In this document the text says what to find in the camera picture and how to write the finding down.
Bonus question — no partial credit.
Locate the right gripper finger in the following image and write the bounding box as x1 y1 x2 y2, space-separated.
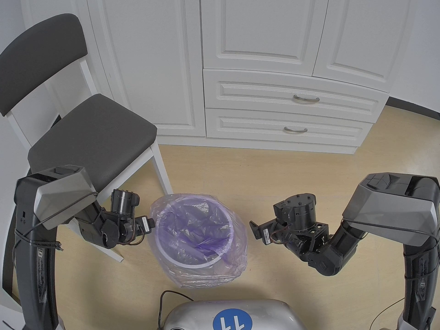
249 220 264 241

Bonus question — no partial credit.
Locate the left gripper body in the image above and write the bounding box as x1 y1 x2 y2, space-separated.
137 215 156 236

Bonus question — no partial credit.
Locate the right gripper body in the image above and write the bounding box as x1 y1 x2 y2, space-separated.
259 222 296 247

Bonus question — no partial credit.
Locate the purple plastic bag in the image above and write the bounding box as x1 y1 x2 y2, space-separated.
150 193 249 289

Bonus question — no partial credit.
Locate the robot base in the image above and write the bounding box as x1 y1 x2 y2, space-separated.
165 299 306 330

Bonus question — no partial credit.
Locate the white trash bin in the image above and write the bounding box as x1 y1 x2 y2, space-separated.
155 198 236 271

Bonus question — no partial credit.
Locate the grey and white chair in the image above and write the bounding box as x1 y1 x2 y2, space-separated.
0 13 173 263

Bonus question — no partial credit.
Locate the white wardrobe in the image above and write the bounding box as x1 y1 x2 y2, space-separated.
19 0 418 155

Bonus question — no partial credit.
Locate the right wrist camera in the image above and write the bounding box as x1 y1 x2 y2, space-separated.
273 201 293 223

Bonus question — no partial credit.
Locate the black cable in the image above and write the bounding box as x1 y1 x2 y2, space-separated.
157 291 195 327
373 297 406 330

